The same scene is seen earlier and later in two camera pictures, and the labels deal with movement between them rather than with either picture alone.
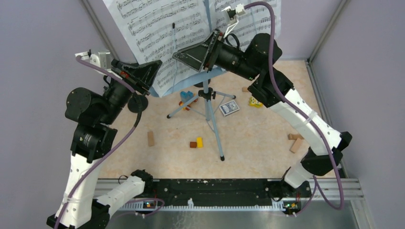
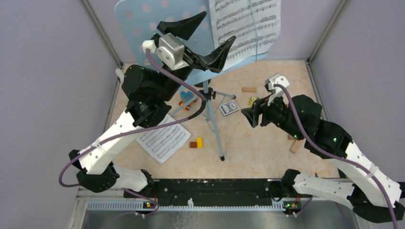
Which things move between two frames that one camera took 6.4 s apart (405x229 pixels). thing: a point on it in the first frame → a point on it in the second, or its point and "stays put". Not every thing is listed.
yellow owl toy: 254,102 stays put
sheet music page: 146,30 → 163,142
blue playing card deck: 229,108 stays put
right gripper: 202,55 → 252,113
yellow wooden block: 199,142 stays put
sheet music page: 255,19 stays put
